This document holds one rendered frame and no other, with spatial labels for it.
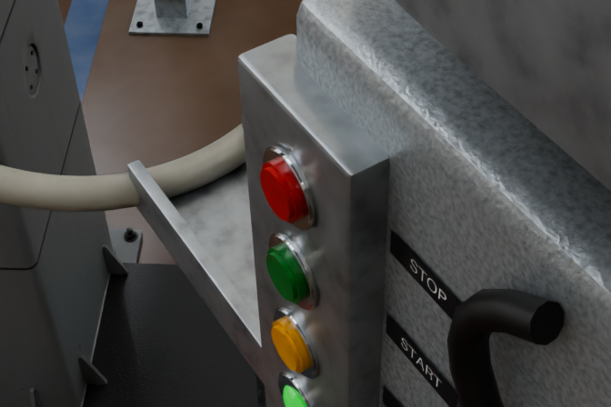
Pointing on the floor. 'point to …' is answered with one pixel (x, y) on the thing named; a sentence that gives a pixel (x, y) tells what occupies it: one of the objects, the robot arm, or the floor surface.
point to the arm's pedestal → (23, 44)
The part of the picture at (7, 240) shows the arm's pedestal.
